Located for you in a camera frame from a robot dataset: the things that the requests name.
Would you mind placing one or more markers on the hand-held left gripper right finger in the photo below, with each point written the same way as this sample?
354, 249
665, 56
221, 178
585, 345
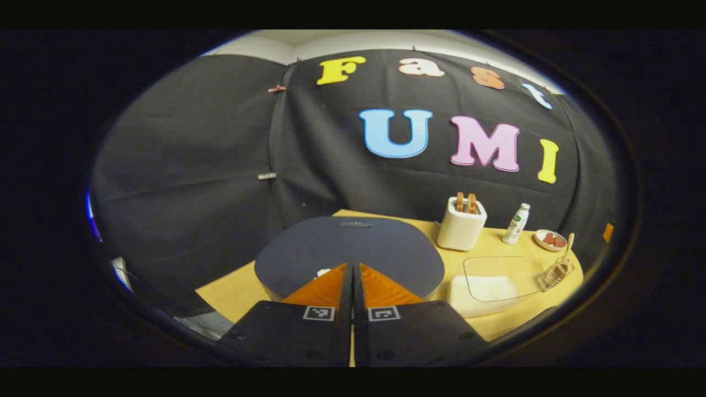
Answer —
359, 320

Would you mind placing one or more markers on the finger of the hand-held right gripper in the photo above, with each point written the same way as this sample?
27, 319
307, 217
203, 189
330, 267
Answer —
608, 232

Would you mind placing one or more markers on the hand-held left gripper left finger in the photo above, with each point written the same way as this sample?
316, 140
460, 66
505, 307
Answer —
345, 320

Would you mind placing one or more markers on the dark grey rice cooker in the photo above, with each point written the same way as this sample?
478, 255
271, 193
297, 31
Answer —
353, 245

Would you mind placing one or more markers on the clear container of rice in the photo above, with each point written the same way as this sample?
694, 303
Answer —
485, 289

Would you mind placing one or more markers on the red meat slice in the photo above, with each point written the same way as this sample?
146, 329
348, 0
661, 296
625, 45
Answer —
559, 241
549, 239

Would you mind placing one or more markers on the white plate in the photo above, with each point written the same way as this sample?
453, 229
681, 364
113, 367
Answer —
540, 242

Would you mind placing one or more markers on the white bottle green label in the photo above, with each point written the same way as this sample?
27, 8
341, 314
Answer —
515, 226

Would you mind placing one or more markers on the white toaster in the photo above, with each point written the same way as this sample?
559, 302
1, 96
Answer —
460, 231

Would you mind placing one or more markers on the bread slice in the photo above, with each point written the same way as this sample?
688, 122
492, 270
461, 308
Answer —
472, 203
459, 202

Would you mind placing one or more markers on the black backdrop cloth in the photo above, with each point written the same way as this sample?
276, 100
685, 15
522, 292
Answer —
193, 165

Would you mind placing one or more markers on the red cloth clip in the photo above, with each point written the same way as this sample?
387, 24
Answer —
277, 88

